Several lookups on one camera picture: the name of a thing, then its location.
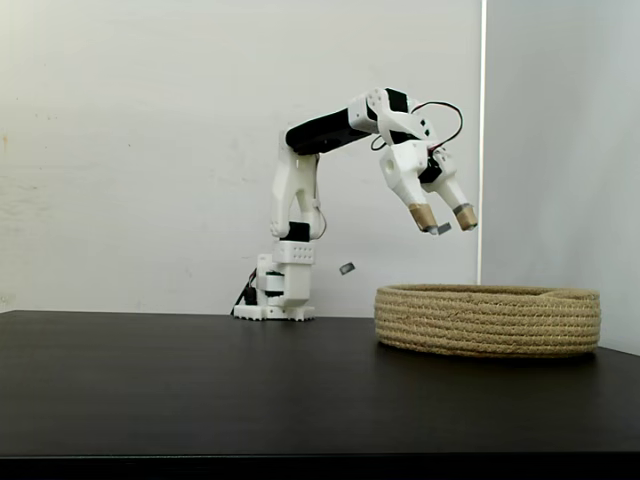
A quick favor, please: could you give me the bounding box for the white wall corner trim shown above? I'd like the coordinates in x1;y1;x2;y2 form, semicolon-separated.
479;0;489;287

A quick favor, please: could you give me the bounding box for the woven rope basket tray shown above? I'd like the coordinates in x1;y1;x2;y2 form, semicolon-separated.
374;283;602;359

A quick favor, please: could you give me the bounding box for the black base cable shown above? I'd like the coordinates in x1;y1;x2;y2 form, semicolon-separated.
232;268;259;317

